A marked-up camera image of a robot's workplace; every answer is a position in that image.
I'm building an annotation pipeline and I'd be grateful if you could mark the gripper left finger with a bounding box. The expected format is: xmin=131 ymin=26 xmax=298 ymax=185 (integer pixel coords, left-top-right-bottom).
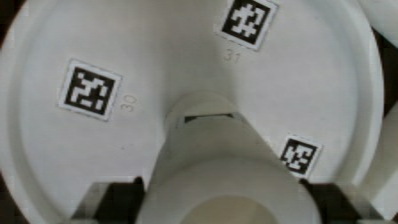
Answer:
xmin=71 ymin=178 xmax=145 ymax=224

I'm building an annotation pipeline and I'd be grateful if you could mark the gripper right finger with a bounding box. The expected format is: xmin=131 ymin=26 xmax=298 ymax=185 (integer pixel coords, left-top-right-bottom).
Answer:
xmin=298 ymin=179 xmax=383 ymax=224

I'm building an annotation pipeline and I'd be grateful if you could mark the white cylindrical table leg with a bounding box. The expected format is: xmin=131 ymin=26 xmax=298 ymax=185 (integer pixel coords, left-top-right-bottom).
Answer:
xmin=136 ymin=92 xmax=321 ymax=224

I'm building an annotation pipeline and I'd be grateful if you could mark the white round table top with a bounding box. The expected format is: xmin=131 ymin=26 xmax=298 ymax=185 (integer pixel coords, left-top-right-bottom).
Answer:
xmin=0 ymin=0 xmax=383 ymax=224

